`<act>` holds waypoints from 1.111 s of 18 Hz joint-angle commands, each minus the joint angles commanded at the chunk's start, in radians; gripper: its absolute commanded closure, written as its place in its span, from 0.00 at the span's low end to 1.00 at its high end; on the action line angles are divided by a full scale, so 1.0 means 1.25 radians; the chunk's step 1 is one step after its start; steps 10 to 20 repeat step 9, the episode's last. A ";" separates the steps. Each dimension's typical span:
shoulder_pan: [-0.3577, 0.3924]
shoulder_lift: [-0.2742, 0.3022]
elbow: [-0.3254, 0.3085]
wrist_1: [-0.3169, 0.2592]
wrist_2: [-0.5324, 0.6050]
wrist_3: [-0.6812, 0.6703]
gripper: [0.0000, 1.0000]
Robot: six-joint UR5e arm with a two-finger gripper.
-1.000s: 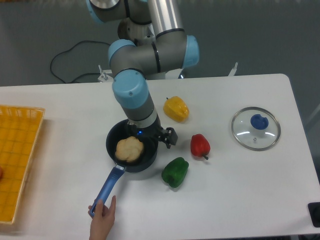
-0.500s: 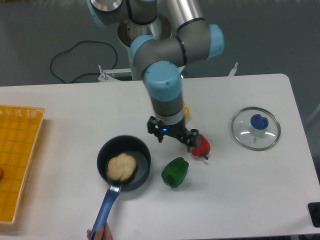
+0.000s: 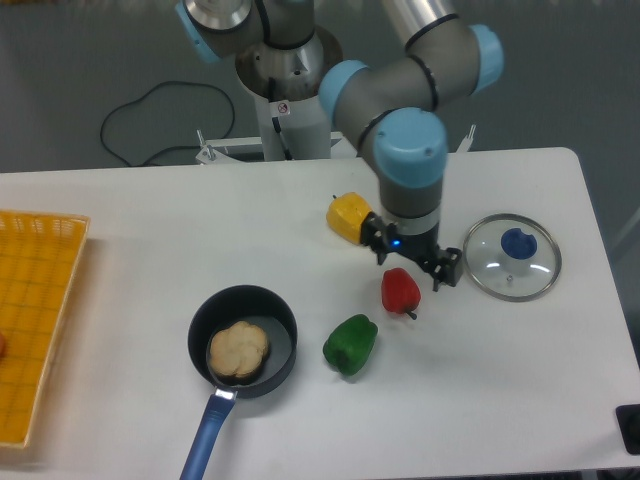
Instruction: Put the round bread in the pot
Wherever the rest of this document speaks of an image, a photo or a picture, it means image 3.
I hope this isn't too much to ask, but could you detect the glass lid with blue knob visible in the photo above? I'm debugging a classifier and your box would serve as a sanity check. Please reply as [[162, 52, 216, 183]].
[[463, 213, 563, 302]]

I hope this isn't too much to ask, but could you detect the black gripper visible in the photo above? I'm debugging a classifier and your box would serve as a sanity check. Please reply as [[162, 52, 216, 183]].
[[361, 213, 463, 292]]

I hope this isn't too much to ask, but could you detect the round flower-shaped bread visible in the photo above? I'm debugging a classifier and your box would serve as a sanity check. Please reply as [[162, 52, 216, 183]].
[[208, 321, 270, 384]]

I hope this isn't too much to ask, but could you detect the dark pot with blue handle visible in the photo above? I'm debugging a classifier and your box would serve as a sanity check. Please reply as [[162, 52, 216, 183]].
[[180, 285, 298, 479]]

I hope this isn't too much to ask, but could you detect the green bell pepper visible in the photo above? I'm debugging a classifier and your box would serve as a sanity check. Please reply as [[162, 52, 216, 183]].
[[322, 314, 378, 377]]

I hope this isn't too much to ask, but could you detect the yellow bell pepper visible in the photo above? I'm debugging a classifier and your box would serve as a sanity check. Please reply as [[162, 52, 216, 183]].
[[326, 192, 372, 245]]

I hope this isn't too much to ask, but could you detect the red bell pepper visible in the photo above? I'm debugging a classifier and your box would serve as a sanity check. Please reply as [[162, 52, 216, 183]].
[[381, 268, 421, 320]]

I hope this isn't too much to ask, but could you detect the yellow woven basket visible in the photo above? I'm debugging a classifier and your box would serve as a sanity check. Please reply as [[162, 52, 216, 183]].
[[1, 210, 90, 449]]

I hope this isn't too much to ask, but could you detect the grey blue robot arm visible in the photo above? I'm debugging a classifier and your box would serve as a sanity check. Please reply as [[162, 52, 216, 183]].
[[175, 1, 504, 286]]

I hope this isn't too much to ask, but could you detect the black cable on floor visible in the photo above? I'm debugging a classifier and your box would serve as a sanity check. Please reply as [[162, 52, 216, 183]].
[[100, 81, 236, 168]]

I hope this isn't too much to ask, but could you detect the black device at table edge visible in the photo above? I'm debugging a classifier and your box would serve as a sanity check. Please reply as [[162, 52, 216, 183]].
[[615, 404, 640, 455]]

